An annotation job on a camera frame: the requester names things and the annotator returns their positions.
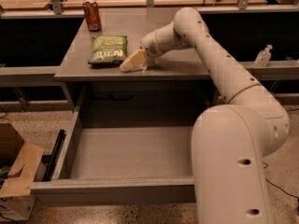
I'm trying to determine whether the open grey top drawer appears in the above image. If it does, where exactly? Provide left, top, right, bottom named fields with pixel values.
left=30, top=87, right=200, bottom=207

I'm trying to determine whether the black drawer slide rail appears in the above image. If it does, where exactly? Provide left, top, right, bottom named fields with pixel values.
left=42, top=130, right=65, bottom=182

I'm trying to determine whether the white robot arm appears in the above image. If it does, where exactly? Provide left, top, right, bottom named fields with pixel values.
left=121, top=7, right=290, bottom=224

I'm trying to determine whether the black floor cable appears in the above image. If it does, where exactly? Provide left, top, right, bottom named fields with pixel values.
left=262, top=161, right=299, bottom=200

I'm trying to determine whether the red soda can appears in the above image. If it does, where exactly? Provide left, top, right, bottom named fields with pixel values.
left=83, top=0, right=102, bottom=31

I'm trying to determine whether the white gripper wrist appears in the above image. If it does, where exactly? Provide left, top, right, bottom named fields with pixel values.
left=120, top=31, right=165, bottom=73

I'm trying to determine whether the cardboard box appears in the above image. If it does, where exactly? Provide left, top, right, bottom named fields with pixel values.
left=0, top=123, right=45, bottom=222

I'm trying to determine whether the grey cabinet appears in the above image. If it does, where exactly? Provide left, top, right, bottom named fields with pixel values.
left=55, top=8, right=225, bottom=130

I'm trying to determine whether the green jalapeno chip bag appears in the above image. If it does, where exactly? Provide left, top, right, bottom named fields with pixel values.
left=88, top=35, right=127, bottom=64

